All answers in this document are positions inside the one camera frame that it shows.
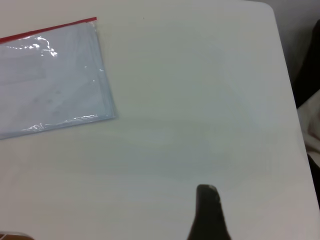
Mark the clear zipper bag red strip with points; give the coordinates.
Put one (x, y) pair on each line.
(50, 80)

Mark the metal-edged brown board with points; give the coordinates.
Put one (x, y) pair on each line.
(15, 236)

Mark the white cloth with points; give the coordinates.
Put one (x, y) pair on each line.
(311, 120)

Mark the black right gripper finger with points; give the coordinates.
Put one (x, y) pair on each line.
(208, 217)

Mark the white paper sheets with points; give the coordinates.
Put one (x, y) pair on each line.
(45, 87)

